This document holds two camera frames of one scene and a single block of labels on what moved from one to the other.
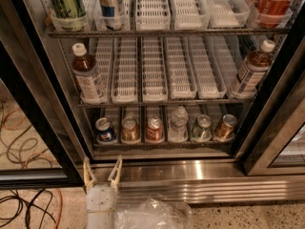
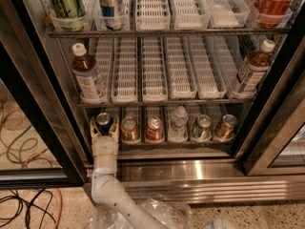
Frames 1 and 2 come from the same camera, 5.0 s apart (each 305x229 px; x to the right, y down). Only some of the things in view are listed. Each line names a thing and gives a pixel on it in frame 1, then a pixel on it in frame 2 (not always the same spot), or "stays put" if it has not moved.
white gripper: (101, 197) → (105, 145)
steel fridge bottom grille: (200, 182) stays put
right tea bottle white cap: (254, 71) stays put
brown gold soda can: (130, 130) stays put
